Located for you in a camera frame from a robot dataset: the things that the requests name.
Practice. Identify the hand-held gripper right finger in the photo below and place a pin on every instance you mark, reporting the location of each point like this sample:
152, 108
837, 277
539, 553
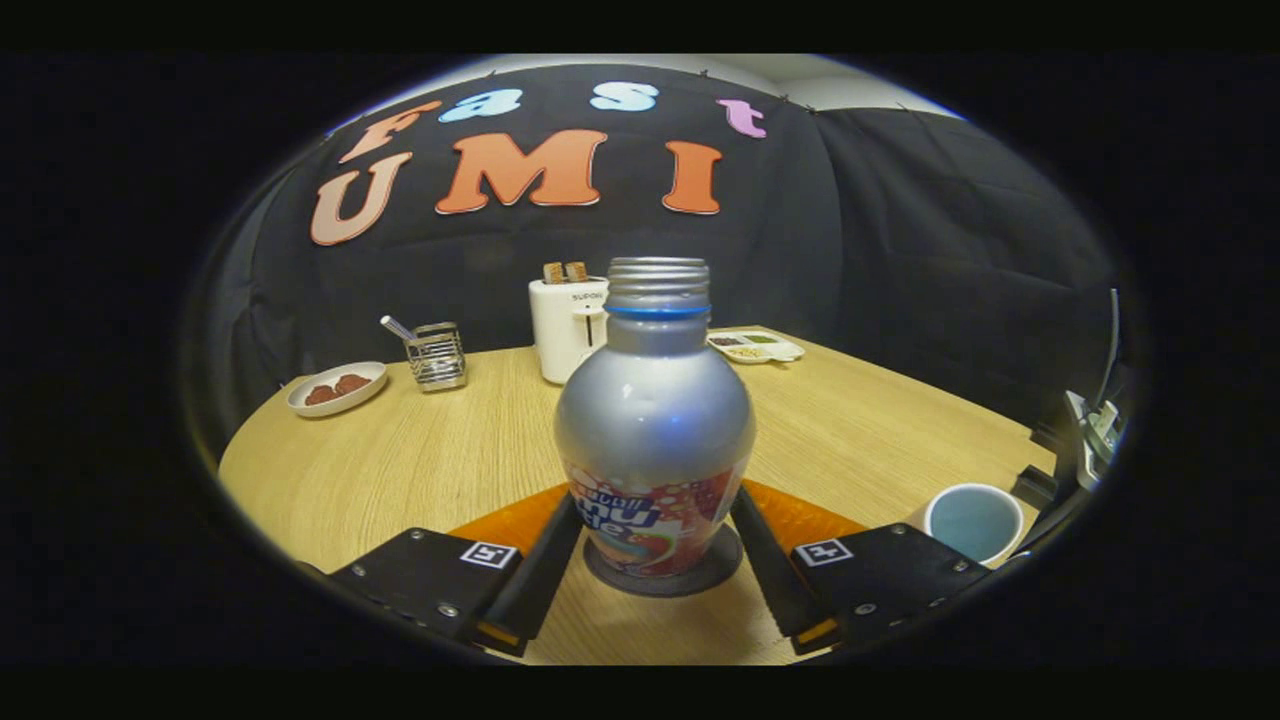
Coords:
765, 570

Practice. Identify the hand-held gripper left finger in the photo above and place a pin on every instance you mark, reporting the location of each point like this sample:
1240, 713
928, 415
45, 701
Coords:
545, 570

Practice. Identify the dark brown round coaster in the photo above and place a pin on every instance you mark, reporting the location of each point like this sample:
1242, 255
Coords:
612, 578

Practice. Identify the silver juice bottle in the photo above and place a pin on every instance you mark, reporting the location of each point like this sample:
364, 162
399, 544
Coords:
655, 420

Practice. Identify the white cup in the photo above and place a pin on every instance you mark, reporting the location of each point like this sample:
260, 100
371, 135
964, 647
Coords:
972, 522

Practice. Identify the wooden table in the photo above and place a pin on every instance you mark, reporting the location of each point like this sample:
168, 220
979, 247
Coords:
450, 460

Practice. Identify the white divided snack dish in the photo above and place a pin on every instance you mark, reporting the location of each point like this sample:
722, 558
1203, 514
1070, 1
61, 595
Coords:
755, 346

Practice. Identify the white toaster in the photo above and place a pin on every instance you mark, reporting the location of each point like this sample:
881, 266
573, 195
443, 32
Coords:
560, 330

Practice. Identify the white round plate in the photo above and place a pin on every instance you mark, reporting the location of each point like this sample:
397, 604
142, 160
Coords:
370, 375

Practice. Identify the red meat piece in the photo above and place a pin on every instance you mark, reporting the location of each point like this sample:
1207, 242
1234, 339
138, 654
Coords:
320, 394
352, 383

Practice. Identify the large black block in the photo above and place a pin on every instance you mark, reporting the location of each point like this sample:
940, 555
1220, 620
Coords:
1035, 485

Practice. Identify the toast bread slice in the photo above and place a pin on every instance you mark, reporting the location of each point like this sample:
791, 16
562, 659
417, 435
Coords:
576, 270
553, 272

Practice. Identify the small black block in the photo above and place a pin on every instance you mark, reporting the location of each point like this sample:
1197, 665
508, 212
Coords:
1045, 437

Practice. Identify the white clamp device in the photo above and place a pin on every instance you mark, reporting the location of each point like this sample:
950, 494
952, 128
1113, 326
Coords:
1095, 425

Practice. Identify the black backdrop cloth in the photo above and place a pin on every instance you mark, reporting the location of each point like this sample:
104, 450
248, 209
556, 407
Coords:
900, 220

